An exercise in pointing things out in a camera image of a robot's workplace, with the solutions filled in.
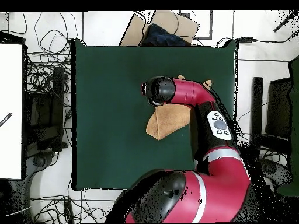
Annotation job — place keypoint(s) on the black rod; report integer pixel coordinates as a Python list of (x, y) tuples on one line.
[(286, 21)]

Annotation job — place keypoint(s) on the black power adapter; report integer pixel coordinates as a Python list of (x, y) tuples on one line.
[(246, 40)]

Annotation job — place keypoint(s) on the tan terry towel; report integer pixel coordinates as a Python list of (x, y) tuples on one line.
[(168, 121)]

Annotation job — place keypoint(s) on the dark blue clothing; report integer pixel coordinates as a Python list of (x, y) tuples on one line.
[(161, 37)]

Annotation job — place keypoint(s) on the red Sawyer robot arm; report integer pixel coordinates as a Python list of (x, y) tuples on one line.
[(193, 91)]

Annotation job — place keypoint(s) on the black upright bar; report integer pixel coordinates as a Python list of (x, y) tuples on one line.
[(257, 105)]

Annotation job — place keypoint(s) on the white board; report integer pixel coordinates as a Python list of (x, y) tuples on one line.
[(10, 105)]

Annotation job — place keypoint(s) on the black power strip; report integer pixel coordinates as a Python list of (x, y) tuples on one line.
[(69, 212)]

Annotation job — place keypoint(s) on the black equipment rack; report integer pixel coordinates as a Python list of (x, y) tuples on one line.
[(46, 112)]

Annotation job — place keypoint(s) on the dark green table cloth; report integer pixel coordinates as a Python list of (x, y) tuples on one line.
[(105, 70)]

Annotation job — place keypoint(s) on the black marker pen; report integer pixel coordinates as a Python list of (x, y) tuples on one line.
[(6, 119)]

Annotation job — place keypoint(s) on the brown cardboard box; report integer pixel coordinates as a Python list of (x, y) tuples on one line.
[(175, 23)]

